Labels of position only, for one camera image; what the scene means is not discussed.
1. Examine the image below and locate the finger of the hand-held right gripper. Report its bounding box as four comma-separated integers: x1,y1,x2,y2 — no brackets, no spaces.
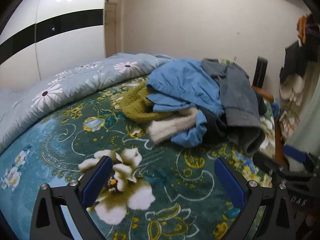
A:
253,154,288,175
284,146,320,173

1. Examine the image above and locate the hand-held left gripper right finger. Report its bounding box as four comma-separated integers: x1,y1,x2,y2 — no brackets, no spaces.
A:
214,157,298,240

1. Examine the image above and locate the grey knit sweater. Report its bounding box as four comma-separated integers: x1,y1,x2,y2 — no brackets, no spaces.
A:
201,58,266,158

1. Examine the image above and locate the wooden bed frame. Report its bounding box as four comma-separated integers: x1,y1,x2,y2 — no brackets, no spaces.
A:
251,85,288,165

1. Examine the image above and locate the white wardrobe with black stripe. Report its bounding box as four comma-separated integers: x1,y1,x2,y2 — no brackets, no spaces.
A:
0,0,107,90

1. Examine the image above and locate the cream door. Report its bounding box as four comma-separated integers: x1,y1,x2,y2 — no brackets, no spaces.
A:
104,2,125,58

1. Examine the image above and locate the dark grey hanging garment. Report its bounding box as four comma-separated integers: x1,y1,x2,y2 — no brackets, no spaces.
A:
279,40,320,85

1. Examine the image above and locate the blue garment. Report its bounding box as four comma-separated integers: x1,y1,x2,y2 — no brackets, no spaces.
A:
146,58,225,148

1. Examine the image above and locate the white fuzzy garment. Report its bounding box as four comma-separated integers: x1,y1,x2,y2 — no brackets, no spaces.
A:
147,107,200,145

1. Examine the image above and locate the white fluffy hanging item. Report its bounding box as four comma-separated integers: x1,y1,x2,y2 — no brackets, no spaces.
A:
279,75,305,105

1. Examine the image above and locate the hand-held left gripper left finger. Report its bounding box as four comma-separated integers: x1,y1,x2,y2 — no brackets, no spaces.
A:
30,156,114,240

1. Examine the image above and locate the orange hanging cloth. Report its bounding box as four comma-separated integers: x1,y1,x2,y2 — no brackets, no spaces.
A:
296,15,309,43

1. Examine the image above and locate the black rectangular object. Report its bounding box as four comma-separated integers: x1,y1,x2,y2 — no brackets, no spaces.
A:
252,57,268,88

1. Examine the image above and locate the light blue daisy quilt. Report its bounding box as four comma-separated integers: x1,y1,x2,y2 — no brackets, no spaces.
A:
0,52,175,153

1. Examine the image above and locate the black garment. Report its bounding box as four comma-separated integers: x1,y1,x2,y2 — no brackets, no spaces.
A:
202,90,268,145

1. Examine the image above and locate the green floral blanket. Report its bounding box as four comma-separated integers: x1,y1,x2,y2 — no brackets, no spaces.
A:
0,76,278,240

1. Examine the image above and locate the pale green cloth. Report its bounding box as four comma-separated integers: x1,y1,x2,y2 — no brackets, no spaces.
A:
287,75,320,155

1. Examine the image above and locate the olive knit sweater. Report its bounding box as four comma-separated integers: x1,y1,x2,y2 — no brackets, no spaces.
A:
119,81,175,124

